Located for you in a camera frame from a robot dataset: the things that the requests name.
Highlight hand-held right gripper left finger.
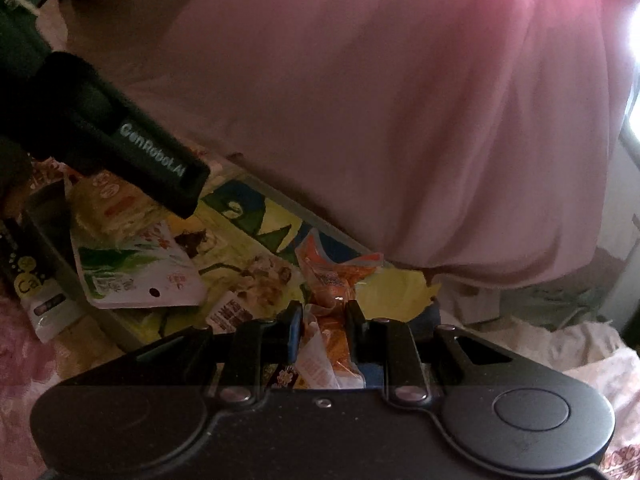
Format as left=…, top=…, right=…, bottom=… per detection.
left=135, top=301, right=305, bottom=407

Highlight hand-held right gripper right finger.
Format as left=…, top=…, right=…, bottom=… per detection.
left=345, top=300, right=517, bottom=405

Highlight white orange snack packet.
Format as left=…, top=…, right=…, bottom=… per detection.
left=67, top=169, right=168, bottom=237

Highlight nut picture snack packet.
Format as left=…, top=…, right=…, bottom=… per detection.
left=197, top=240, right=303, bottom=335

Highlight yellow blue printed storage box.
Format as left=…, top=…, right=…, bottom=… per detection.
left=22, top=162, right=443, bottom=391

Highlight green white snack pouch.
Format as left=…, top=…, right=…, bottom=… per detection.
left=70, top=217, right=207, bottom=309

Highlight black yellow snack pouch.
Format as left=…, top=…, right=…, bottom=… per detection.
left=0, top=217, right=85, bottom=345

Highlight grey pillow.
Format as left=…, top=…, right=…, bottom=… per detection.
left=440, top=255, right=628, bottom=333

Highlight pink quilt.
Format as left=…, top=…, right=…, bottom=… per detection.
left=60, top=0, right=638, bottom=288

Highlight floral bed sheet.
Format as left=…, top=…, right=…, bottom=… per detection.
left=0, top=2, right=640, bottom=480

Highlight window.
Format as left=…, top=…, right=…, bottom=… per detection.
left=619, top=0, right=640, bottom=137

